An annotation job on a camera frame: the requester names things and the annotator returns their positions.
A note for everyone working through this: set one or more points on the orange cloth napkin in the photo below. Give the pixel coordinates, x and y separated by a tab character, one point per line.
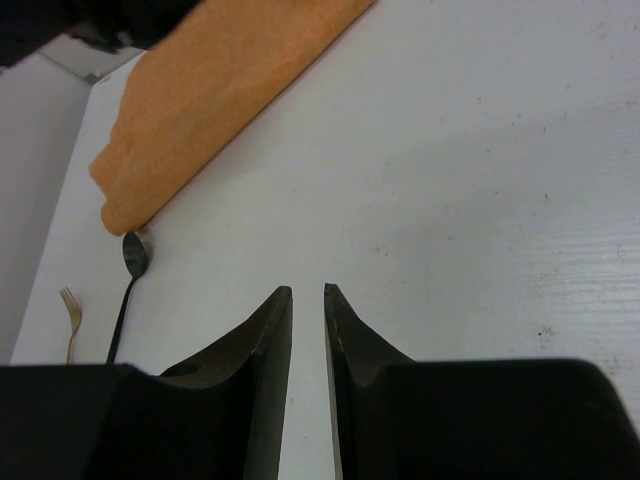
191	94

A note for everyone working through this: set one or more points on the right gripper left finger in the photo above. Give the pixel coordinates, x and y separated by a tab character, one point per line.
235	391

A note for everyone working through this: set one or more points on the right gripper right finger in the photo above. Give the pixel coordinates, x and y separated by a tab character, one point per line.
358	360

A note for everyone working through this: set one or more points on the black spoon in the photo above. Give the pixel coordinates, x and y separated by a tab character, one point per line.
137	261

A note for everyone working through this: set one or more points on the gold fork black handle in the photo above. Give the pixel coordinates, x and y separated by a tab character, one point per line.
75	315

